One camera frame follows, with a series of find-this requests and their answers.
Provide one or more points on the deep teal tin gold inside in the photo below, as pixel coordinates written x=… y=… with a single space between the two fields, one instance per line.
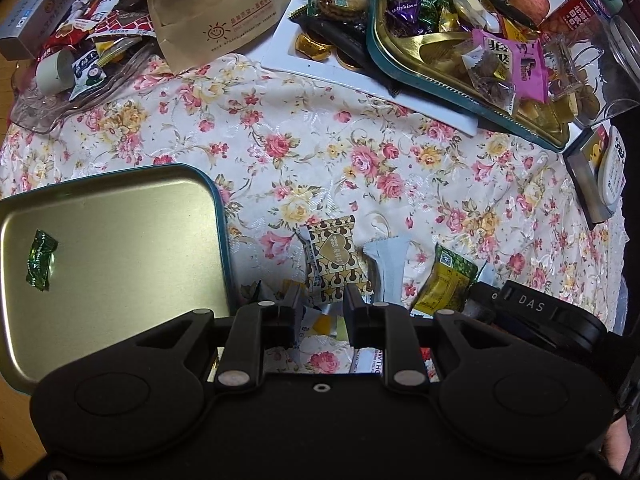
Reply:
x=400 y=70

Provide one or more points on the floral tablecloth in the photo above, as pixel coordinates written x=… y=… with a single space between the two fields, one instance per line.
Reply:
x=310 y=160

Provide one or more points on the yellow green snack packet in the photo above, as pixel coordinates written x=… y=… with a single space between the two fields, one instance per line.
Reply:
x=445 y=282

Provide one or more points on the red apple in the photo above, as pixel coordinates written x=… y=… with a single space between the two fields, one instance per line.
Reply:
x=531 y=1

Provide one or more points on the red box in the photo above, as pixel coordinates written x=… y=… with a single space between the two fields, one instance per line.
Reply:
x=575 y=15

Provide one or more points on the grey cardboard box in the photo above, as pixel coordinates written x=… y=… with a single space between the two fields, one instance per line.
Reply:
x=35 y=5

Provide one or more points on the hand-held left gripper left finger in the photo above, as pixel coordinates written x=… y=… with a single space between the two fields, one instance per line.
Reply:
x=287 y=321

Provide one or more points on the black flat object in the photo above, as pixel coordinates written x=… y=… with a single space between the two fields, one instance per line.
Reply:
x=340 y=35

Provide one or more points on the pale tape roll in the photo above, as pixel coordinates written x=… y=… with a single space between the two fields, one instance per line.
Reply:
x=52 y=72

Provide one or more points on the white flat board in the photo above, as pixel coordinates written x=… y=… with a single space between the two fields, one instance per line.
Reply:
x=320 y=80

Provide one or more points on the white red snack packet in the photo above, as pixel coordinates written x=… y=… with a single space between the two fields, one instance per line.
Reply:
x=367 y=362

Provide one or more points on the pink snack packet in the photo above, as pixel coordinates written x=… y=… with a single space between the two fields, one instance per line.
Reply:
x=525 y=70

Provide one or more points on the clear glass plate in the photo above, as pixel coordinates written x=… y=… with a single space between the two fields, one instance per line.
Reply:
x=100 y=105

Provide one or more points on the heart print brown snack packet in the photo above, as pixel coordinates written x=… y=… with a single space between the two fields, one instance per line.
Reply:
x=334 y=260

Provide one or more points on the brown paper bag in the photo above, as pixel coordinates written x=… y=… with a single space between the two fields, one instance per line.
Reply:
x=220 y=15

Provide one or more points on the dark booklet yellow print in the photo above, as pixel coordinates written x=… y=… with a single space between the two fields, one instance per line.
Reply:
x=585 y=180

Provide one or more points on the clear plastic container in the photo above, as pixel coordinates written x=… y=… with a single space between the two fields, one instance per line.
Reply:
x=615 y=70

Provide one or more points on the white oval packet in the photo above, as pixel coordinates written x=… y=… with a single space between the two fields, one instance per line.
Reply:
x=614 y=165

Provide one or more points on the pile of mixed snack packets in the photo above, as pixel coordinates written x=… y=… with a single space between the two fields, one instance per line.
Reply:
x=110 y=25

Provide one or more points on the gold tin tray teal rim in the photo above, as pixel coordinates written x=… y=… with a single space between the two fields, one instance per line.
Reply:
x=125 y=260

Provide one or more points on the long white snack bar packet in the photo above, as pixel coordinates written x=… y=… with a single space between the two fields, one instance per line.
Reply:
x=390 y=270

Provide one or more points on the yellow white snack packet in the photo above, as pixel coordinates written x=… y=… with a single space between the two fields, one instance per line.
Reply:
x=325 y=324

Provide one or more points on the shiny green candy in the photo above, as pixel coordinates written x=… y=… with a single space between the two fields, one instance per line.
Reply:
x=41 y=260

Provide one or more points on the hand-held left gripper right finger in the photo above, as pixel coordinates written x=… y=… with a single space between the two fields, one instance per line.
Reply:
x=356 y=321

